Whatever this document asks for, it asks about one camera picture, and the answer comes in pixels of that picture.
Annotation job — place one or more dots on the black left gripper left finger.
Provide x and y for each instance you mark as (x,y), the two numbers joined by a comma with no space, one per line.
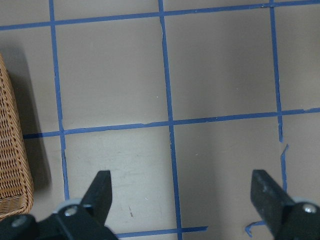
(76,219)

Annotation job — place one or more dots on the brown wicker basket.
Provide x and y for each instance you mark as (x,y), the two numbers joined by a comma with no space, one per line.
(16,183)

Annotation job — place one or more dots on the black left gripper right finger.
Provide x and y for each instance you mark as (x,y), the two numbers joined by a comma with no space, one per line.
(285,218)

